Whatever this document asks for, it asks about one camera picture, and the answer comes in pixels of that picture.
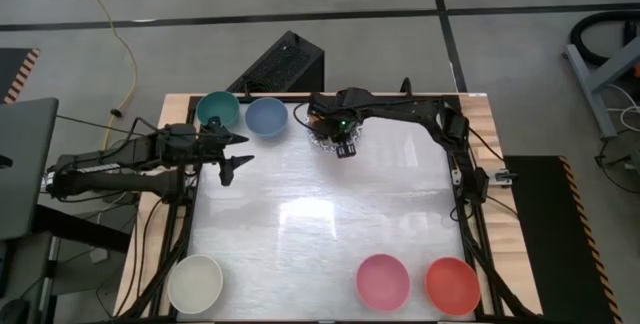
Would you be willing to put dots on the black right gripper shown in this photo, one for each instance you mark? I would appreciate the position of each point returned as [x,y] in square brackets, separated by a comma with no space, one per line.
[340,111]

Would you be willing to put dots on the white paper bowl blue pattern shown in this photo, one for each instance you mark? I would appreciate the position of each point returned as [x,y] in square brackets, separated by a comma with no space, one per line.
[318,143]

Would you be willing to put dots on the teal plastic bowl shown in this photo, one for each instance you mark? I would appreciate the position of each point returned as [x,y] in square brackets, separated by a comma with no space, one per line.
[217,105]

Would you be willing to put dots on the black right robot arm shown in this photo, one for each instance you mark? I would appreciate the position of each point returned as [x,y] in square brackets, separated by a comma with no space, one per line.
[425,111]

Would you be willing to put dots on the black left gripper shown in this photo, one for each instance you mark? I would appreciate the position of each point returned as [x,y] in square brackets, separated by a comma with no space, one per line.
[190,146]

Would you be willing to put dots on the blue plastic bowl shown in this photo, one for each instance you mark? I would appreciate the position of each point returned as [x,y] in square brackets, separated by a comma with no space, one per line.
[266,116]

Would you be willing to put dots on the blue grey metal stand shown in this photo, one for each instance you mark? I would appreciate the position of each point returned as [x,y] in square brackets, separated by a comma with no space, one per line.
[587,79]

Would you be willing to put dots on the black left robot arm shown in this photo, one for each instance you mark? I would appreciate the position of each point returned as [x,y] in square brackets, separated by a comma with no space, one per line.
[115,181]

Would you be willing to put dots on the white metal bracket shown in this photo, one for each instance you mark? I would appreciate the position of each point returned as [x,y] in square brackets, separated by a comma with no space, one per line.
[502,176]

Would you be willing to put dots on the plain white plastic bowl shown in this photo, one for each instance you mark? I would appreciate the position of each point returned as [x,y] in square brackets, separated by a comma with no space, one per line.
[195,284]

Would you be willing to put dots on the black hazard striped floor mat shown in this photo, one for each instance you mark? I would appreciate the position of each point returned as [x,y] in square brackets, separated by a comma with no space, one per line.
[12,71]
[545,239]

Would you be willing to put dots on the red plastic bowl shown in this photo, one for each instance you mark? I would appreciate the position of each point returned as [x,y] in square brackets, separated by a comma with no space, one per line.
[452,285]

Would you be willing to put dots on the black perforated box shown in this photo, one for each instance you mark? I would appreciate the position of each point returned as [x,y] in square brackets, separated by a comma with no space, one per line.
[280,64]

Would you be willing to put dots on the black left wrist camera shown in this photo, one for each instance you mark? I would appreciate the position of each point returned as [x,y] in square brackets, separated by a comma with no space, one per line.
[215,124]

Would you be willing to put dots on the grey monitor back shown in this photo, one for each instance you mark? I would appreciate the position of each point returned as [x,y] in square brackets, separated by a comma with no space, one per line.
[27,164]

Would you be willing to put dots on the pink plastic bowl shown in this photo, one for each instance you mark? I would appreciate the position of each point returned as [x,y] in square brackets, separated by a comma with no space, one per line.
[382,282]

